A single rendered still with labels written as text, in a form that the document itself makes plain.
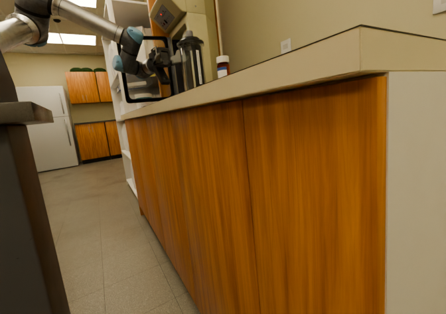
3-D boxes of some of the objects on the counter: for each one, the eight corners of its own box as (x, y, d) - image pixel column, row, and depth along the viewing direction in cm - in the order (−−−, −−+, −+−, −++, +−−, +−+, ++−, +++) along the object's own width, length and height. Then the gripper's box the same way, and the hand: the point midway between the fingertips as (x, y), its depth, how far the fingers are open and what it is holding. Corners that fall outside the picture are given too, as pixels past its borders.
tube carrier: (214, 94, 93) (209, 40, 90) (194, 95, 86) (187, 36, 83) (198, 97, 101) (192, 48, 98) (178, 98, 94) (171, 44, 90)
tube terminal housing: (211, 104, 163) (198, -11, 152) (235, 100, 135) (222, -41, 124) (178, 107, 151) (162, -17, 140) (197, 103, 123) (179, -53, 112)
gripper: (132, 52, 106) (151, 36, 92) (168, 56, 120) (190, 43, 105) (135, 71, 107) (155, 58, 93) (170, 73, 121) (193, 62, 106)
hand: (175, 56), depth 99 cm, fingers open, 14 cm apart
